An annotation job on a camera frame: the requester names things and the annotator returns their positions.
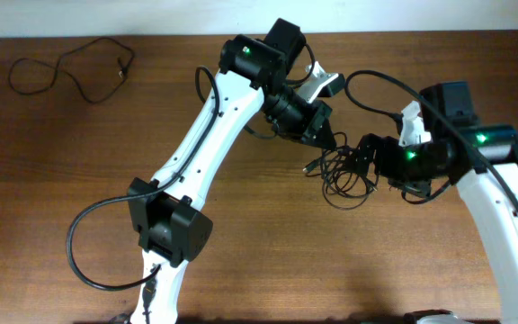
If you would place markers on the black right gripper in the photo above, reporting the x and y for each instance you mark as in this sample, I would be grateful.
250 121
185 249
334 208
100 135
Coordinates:
371 153

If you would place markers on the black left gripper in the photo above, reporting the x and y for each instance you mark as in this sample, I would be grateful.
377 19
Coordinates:
317 123

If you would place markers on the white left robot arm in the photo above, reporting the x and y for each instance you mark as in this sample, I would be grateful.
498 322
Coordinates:
172 230

